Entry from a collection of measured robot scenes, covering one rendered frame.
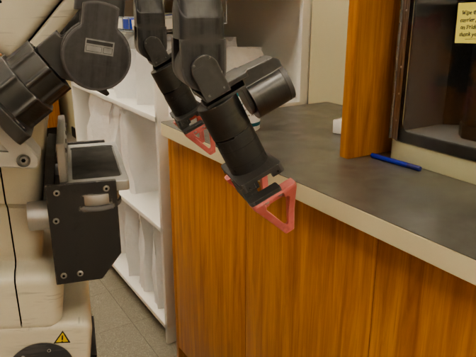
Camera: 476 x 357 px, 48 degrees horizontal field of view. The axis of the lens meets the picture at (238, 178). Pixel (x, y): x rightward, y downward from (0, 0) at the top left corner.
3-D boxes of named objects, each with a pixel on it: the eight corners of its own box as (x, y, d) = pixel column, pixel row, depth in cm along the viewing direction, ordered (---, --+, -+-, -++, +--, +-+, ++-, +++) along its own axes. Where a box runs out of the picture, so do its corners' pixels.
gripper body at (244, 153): (261, 154, 81) (240, 112, 78) (287, 173, 71) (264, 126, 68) (225, 176, 80) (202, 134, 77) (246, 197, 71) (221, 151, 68)
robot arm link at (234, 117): (189, 100, 73) (198, 108, 67) (232, 76, 73) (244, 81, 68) (212, 142, 75) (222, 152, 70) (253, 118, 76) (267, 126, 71)
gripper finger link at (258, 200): (296, 206, 79) (270, 154, 76) (316, 224, 73) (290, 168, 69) (258, 230, 79) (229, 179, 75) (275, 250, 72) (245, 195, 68)
